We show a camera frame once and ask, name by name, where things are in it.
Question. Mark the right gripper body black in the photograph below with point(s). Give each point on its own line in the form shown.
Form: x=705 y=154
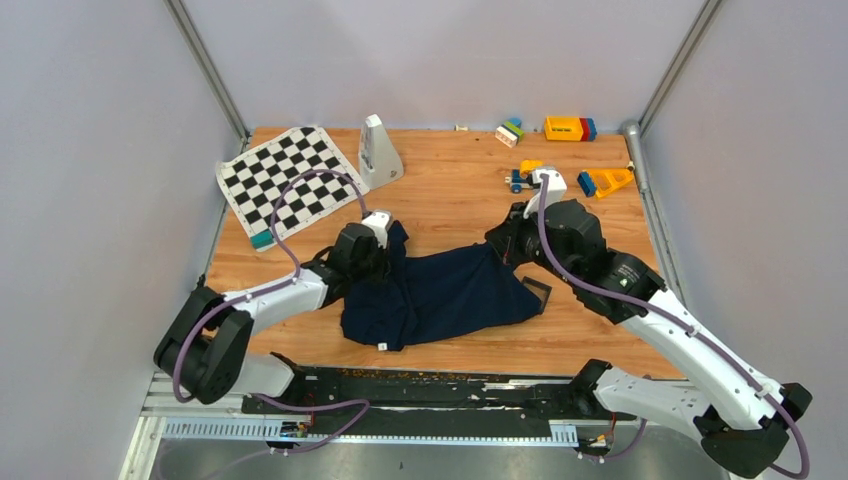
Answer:
x=524 y=243

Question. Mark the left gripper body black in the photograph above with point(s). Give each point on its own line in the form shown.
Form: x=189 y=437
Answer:
x=373 y=268

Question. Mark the navy blue garment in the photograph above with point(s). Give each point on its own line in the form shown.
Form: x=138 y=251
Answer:
x=435 y=297

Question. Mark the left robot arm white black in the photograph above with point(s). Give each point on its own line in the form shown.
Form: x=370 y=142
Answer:
x=205 y=348

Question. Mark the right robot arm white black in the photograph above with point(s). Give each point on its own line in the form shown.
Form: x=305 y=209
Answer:
x=741 y=418

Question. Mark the toy car with yellow top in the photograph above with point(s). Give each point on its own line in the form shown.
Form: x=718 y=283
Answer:
x=520 y=179

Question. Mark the teal block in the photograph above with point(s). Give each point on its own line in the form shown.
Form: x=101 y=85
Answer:
x=262 y=241

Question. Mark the white metronome-shaped object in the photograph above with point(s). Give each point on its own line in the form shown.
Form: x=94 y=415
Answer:
x=379 y=161

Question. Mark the orange blue toy ramp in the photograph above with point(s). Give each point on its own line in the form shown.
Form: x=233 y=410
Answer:
x=600 y=183

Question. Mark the white green blue brick stack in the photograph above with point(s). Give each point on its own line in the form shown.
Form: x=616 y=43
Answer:
x=510 y=132

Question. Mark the yellow red blue brick box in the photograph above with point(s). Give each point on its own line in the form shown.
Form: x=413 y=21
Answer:
x=570 y=129

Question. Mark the checkerboard calibration mat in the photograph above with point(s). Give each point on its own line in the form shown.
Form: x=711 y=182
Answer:
x=296 y=163

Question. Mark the grey metal pipe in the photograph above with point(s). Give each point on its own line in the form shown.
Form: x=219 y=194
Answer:
x=632 y=134

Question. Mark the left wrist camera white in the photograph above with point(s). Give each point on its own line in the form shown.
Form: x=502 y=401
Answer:
x=379 y=221

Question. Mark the black square frame box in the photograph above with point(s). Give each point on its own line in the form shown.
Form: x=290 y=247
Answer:
x=540 y=290

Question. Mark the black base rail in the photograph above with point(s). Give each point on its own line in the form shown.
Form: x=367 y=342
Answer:
x=408 y=403

